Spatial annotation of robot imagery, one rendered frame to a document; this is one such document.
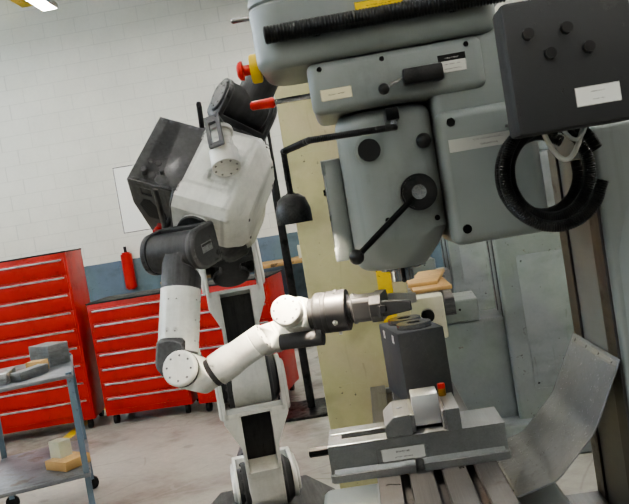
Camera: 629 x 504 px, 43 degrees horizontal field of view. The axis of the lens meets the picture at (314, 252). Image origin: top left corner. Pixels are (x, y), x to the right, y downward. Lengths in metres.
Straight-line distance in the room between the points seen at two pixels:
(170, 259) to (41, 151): 9.72
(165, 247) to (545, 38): 0.94
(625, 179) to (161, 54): 9.85
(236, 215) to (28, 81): 9.86
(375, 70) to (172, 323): 0.69
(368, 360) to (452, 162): 1.99
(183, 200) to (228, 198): 0.10
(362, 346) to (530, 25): 2.28
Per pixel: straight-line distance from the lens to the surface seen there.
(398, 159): 1.57
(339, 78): 1.56
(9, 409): 6.97
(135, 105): 11.13
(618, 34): 1.38
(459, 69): 1.57
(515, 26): 1.34
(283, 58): 1.56
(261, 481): 2.38
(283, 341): 1.70
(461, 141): 1.56
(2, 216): 11.68
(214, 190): 1.88
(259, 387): 2.22
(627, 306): 1.58
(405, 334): 2.03
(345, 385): 3.47
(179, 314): 1.77
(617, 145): 1.57
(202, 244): 1.81
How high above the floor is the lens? 1.45
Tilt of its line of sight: 3 degrees down
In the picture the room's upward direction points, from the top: 9 degrees counter-clockwise
